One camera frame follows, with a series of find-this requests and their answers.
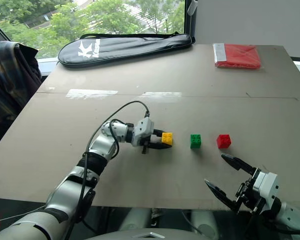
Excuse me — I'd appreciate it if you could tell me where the red packet in clear wrap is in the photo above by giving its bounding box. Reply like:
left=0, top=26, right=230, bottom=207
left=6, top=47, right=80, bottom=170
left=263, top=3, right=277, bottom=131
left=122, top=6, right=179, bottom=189
left=212, top=42, right=262, bottom=70

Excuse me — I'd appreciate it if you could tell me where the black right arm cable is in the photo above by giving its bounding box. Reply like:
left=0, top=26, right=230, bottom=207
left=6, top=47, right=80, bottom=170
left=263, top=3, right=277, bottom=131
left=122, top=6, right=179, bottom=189
left=244, top=212, right=300, bottom=240

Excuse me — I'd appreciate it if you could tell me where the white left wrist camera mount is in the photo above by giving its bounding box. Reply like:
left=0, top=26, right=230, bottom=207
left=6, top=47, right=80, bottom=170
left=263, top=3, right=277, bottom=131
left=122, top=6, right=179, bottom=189
left=131, top=117, right=155, bottom=148

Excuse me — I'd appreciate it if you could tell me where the dark plaid jacket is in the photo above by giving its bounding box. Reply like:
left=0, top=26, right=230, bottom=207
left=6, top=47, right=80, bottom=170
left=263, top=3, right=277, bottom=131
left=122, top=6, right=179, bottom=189
left=0, top=40, right=43, bottom=148

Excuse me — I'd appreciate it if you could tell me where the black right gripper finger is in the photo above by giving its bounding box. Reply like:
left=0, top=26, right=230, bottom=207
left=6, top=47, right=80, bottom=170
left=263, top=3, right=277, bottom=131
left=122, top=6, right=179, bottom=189
left=220, top=153, right=257, bottom=177
left=204, top=178, right=242, bottom=215

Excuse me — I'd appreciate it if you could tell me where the red toy brick cube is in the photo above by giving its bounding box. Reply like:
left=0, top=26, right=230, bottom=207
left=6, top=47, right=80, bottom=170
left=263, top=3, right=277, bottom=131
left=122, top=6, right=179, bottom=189
left=216, top=133, right=232, bottom=149

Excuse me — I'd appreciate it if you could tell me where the thin white cord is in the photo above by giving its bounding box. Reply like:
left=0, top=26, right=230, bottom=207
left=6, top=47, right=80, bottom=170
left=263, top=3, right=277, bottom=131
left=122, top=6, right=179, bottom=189
left=0, top=205, right=47, bottom=225

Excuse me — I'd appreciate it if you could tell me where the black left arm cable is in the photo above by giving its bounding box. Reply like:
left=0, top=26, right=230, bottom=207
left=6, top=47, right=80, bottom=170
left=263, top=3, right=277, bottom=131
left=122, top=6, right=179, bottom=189
left=64, top=100, right=151, bottom=240

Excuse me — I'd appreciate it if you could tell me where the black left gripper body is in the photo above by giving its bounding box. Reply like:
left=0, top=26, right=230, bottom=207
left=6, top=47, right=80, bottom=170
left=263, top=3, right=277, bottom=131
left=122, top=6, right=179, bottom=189
left=141, top=134, right=158, bottom=155

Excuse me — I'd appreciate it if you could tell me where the pale grey rounded shape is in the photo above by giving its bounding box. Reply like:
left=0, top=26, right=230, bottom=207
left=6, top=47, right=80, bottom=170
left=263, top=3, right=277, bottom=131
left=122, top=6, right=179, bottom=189
left=119, top=207, right=153, bottom=232
left=191, top=210, right=220, bottom=240

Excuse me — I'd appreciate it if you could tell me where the black racket bag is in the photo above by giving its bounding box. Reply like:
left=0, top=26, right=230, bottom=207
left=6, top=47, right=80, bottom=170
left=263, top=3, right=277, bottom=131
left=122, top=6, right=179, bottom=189
left=57, top=31, right=193, bottom=69

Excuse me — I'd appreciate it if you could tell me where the clear tape strip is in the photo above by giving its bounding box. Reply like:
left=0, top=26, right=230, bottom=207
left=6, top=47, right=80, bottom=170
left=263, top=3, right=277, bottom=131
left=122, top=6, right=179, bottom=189
left=65, top=88, right=119, bottom=100
left=135, top=91, right=183, bottom=103

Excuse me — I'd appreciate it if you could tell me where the yellow toy brick cube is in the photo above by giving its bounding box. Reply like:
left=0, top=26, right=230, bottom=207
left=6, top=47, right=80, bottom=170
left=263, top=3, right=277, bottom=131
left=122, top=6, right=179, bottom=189
left=161, top=132, right=174, bottom=146

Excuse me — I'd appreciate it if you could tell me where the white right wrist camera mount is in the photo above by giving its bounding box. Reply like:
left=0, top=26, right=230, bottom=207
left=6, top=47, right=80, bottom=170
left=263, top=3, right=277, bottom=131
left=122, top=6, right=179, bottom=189
left=252, top=170, right=281, bottom=209

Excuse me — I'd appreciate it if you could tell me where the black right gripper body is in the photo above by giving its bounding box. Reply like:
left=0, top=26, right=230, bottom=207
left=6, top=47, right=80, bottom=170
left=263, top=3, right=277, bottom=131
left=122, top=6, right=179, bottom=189
left=235, top=168, right=265, bottom=216

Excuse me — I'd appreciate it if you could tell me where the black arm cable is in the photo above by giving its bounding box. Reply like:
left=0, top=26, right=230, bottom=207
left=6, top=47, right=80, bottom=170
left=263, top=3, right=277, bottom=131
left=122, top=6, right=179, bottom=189
left=64, top=100, right=151, bottom=240
left=244, top=212, right=300, bottom=240

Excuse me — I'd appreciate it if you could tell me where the white window handle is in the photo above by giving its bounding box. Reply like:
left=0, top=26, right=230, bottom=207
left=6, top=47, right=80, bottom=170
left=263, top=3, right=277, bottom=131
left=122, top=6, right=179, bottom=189
left=187, top=0, right=199, bottom=16

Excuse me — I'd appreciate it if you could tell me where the green toy brick cube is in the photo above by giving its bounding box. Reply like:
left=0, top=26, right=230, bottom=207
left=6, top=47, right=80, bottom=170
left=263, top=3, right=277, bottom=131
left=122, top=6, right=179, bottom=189
left=190, top=133, right=202, bottom=150

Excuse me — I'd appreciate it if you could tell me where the grey robot torso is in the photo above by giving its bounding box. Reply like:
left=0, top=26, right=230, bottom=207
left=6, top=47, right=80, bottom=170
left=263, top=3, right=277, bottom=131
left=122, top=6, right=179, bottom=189
left=86, top=226, right=202, bottom=240

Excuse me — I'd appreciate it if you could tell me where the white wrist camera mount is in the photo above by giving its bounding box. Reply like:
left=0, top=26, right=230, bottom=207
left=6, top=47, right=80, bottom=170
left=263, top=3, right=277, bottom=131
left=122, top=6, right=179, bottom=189
left=131, top=117, right=155, bottom=148
left=252, top=170, right=281, bottom=209

